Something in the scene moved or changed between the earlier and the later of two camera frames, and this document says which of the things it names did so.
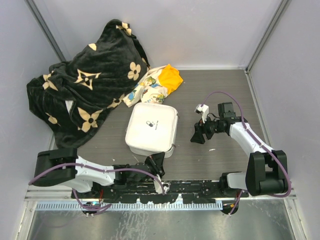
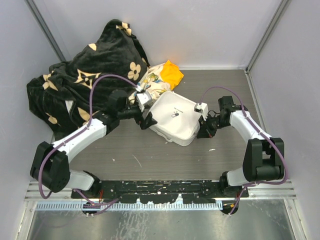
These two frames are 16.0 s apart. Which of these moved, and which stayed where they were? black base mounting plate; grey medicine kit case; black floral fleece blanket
Moved: grey medicine kit case
Stayed: black floral fleece blanket; black base mounting plate
